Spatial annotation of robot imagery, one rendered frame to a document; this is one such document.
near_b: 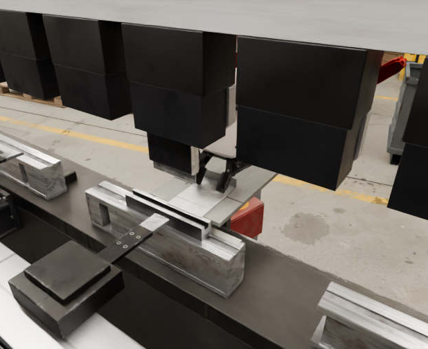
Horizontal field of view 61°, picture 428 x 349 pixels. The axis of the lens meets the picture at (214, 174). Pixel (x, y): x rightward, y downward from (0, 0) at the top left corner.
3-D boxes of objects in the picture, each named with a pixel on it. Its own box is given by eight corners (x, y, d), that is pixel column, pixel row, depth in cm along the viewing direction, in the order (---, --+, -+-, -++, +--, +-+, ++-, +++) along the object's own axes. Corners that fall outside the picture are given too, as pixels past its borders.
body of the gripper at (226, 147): (210, 96, 76) (191, 145, 75) (253, 105, 71) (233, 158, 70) (225, 111, 82) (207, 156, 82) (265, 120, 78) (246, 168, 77)
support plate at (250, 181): (282, 171, 86) (282, 167, 85) (219, 227, 67) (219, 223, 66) (219, 151, 95) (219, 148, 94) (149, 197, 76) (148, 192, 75)
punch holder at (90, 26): (147, 108, 69) (138, 14, 61) (112, 121, 63) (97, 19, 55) (95, 94, 77) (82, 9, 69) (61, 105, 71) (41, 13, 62)
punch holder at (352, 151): (359, 165, 49) (388, 37, 41) (338, 192, 43) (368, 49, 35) (262, 138, 57) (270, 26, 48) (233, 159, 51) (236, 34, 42)
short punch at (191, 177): (199, 181, 64) (198, 131, 59) (192, 186, 63) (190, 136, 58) (157, 165, 69) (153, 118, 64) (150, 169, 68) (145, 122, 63)
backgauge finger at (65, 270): (188, 236, 66) (186, 213, 63) (62, 341, 47) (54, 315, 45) (140, 213, 72) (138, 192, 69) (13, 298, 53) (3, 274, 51)
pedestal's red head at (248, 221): (262, 233, 117) (266, 185, 108) (226, 255, 108) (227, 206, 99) (221, 206, 130) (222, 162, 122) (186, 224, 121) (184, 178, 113)
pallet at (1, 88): (111, 90, 479) (109, 79, 471) (64, 108, 416) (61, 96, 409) (46, 79, 526) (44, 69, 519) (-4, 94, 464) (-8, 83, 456)
